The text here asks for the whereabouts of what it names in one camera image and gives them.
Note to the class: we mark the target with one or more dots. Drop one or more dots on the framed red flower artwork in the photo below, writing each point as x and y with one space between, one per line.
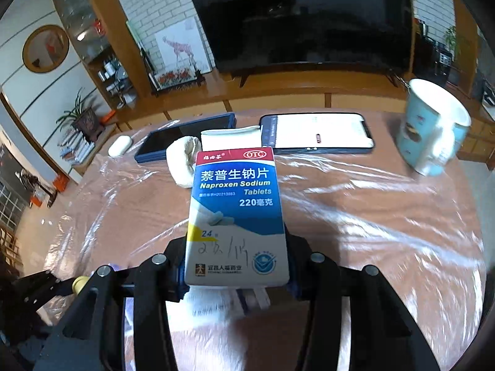
176 78

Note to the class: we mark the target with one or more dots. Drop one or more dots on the wooden side table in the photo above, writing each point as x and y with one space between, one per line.
100 139

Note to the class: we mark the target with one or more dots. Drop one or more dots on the black smartphone with lit screen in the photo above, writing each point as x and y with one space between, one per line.
317 131

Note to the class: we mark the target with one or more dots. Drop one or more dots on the green potted plant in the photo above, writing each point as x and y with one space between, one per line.
451 40

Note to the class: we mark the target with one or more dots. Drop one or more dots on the stack of books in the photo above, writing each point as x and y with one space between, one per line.
77 148

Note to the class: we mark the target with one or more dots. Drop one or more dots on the orchid in dark pot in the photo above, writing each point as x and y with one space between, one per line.
87 121

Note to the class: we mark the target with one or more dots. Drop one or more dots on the smartphone in blue case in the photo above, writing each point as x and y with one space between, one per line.
174 139

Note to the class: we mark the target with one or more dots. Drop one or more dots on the blue butterfly mug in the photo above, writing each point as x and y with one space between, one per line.
421 135

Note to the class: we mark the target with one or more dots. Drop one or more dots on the black flat-screen television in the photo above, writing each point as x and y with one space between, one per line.
301 19

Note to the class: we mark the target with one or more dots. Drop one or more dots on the white tissue pack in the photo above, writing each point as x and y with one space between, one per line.
232 137

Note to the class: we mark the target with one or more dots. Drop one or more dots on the blue and white medicine box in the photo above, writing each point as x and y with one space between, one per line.
236 201

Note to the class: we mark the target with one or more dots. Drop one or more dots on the black coffee machine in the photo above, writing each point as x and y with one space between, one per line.
442 63

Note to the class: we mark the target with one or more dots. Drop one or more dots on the giraffe picture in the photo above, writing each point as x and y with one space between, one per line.
181 46

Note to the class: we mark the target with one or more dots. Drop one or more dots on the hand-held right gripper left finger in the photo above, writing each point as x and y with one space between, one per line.
154 278

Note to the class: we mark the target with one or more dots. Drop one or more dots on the round framed picture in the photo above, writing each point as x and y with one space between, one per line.
45 48

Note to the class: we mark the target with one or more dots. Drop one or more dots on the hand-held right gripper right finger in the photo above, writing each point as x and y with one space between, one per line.
305 270

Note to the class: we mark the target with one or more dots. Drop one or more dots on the white earbud case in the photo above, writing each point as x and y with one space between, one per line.
120 146

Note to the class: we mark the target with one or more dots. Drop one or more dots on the rolled green paper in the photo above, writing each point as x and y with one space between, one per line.
137 36

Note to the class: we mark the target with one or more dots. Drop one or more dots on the wooden wall cabinet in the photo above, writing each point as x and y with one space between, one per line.
270 98

